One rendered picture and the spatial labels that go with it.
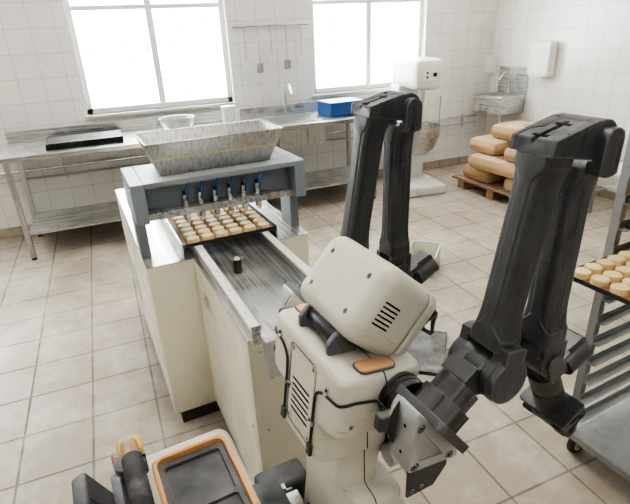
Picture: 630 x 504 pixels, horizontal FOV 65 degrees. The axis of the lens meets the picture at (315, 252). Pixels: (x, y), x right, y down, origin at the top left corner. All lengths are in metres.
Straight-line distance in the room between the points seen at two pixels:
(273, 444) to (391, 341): 0.99
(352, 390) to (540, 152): 0.45
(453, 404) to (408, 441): 0.09
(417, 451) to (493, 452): 1.58
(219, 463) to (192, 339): 1.25
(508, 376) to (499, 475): 1.50
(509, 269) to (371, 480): 0.56
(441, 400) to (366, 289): 0.21
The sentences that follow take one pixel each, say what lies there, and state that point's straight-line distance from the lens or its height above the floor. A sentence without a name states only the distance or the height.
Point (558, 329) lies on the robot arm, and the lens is 0.92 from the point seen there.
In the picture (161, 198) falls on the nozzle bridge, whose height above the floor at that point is 1.09.
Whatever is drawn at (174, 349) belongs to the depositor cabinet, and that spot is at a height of 0.43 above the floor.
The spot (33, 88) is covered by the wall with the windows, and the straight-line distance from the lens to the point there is 5.21.
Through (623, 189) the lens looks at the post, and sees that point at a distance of 1.88.
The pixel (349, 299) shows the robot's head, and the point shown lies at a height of 1.26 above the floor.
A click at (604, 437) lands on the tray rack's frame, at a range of 2.40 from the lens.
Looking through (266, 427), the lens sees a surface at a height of 0.49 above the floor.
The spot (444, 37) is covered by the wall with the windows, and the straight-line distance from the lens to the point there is 6.43.
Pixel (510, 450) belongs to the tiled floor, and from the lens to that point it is 2.43.
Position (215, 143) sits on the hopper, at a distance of 2.03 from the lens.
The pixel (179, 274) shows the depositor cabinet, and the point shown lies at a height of 0.78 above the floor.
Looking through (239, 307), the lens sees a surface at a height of 0.90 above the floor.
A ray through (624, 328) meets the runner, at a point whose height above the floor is 0.59.
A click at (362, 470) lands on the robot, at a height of 0.87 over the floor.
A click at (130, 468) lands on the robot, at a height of 1.00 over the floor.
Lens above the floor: 1.68
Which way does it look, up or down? 24 degrees down
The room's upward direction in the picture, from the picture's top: 3 degrees counter-clockwise
